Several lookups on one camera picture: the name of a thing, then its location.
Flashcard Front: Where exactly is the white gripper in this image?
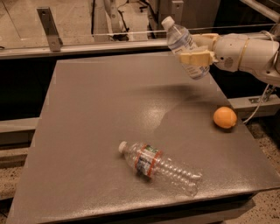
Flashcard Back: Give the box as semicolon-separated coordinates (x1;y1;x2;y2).
178;33;249;72

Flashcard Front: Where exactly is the clear crumpled plastic bottle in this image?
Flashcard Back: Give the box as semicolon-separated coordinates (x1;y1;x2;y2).
118;141;202;197

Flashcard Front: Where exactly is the orange fruit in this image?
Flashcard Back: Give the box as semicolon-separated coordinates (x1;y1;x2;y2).
213;107;237;129

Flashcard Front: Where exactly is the blue label plastic bottle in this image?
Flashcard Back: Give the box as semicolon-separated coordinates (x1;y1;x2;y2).
162;17;209;80

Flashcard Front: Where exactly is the left metal bracket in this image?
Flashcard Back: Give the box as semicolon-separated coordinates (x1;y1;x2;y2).
37;7;63;52

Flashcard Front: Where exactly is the right metal bracket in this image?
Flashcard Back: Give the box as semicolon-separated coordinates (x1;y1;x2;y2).
171;0;184;24

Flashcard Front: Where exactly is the metal bracket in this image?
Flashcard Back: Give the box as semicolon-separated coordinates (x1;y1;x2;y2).
171;0;184;24
37;7;63;52

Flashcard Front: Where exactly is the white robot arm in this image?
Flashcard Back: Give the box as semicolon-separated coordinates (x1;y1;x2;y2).
178;33;280;87

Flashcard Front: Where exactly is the metal rail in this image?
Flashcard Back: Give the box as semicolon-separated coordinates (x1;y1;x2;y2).
0;39;169;60

